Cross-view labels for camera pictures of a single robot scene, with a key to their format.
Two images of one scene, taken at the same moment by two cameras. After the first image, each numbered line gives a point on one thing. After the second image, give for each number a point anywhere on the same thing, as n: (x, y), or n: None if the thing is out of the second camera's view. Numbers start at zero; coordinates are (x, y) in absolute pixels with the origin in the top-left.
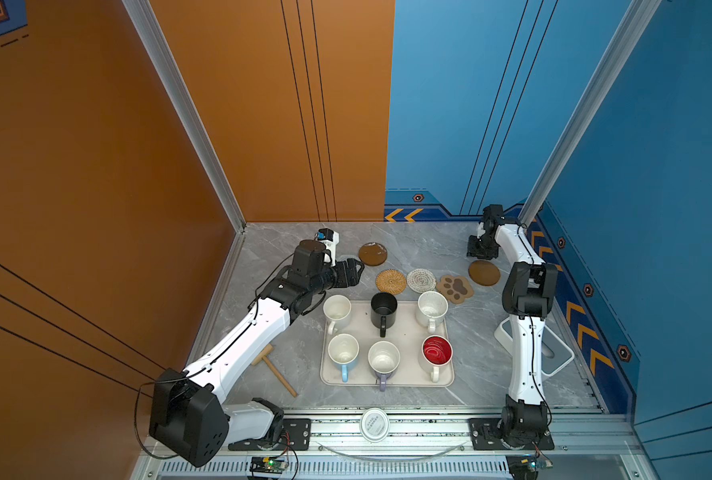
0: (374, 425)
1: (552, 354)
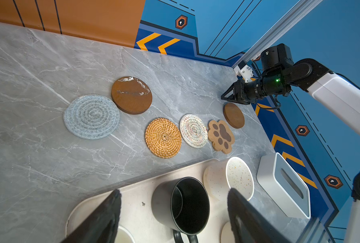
0: None
1: (284, 186)
